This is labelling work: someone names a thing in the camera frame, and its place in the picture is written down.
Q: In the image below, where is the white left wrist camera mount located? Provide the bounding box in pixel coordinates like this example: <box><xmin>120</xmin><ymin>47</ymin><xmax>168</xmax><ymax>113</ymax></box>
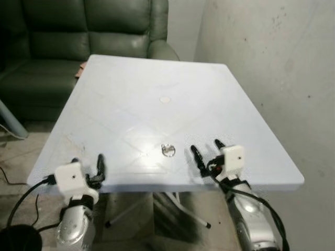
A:
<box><xmin>54</xmin><ymin>162</ymin><xmax>100</xmax><ymax>206</ymax></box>

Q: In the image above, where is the black round object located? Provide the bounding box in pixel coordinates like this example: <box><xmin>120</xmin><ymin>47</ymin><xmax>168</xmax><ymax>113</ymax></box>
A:
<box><xmin>0</xmin><ymin>225</ymin><xmax>43</xmax><ymax>251</ymax></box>

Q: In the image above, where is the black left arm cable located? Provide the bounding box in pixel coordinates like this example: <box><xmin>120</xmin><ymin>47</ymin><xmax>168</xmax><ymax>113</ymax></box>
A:
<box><xmin>5</xmin><ymin>177</ymin><xmax>57</xmax><ymax>233</ymax></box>

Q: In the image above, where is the white plastic folding table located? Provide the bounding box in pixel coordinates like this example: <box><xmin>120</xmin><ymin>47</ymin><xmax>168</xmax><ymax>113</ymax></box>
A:
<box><xmin>26</xmin><ymin>54</ymin><xmax>305</xmax><ymax>194</ymax></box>

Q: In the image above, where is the dark green leather sofa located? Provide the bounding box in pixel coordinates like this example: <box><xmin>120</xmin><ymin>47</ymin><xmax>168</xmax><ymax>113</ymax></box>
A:
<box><xmin>0</xmin><ymin>0</ymin><xmax>180</xmax><ymax>122</ymax></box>

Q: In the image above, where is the small orange item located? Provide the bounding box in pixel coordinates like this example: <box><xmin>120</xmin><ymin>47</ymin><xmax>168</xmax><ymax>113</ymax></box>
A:
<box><xmin>75</xmin><ymin>61</ymin><xmax>87</xmax><ymax>79</ymax></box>

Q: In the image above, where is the grey slanted pole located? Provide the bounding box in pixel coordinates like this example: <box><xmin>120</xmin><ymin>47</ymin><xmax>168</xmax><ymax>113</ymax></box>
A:
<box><xmin>0</xmin><ymin>99</ymin><xmax>29</xmax><ymax>140</ymax></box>

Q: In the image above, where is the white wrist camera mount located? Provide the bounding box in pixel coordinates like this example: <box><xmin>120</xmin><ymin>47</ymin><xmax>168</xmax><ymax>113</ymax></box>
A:
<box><xmin>54</xmin><ymin>162</ymin><xmax>100</xmax><ymax>206</ymax></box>
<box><xmin>218</xmin><ymin>145</ymin><xmax>246</xmax><ymax>182</ymax></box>

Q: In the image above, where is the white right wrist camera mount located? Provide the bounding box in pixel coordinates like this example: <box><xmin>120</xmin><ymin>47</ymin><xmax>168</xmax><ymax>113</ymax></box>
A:
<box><xmin>218</xmin><ymin>145</ymin><xmax>246</xmax><ymax>182</ymax></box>

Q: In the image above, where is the white metal table leg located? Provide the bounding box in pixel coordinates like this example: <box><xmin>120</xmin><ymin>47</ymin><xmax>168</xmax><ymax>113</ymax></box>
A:
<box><xmin>105</xmin><ymin>199</ymin><xmax>153</xmax><ymax>229</ymax></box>
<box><xmin>166</xmin><ymin>195</ymin><xmax>211</xmax><ymax>230</ymax></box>

